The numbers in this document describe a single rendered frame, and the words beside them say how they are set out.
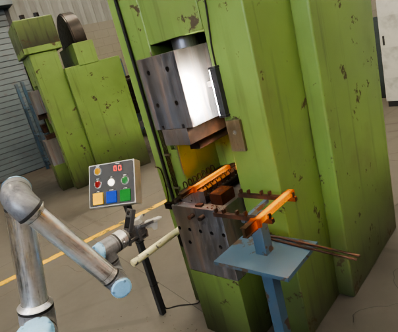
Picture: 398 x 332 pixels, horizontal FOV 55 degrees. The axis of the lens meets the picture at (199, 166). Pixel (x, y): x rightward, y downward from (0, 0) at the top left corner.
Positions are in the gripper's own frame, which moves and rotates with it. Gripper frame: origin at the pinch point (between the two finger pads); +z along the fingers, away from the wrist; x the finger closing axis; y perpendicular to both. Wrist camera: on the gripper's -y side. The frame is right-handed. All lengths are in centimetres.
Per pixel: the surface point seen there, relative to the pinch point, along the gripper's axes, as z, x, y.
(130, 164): 27, -44, -16
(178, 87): 33, 9, -57
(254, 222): 1, 64, -3
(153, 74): 33, -7, -66
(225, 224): 27.6, 21.8, 18.2
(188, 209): 26.5, -2.3, 10.6
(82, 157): 216, -444, 50
